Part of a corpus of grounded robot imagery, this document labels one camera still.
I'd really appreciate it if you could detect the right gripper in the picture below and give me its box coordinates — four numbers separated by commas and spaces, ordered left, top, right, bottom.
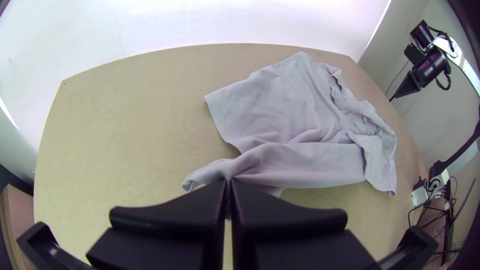
389, 48, 452, 102

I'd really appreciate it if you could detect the black cable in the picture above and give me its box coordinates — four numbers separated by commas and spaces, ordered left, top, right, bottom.
385, 59, 410, 97
407, 202, 451, 228

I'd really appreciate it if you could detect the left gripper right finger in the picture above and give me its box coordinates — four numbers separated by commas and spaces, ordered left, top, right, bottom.
229, 178, 380, 270

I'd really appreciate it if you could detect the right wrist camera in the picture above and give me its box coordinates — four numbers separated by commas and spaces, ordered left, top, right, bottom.
404, 43, 427, 65

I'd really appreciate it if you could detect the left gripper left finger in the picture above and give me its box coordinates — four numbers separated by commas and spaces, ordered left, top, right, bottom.
86, 178, 229, 270

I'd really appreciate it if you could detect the grey t-shirt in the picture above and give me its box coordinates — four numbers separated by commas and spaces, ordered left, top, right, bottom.
181, 51, 398, 198

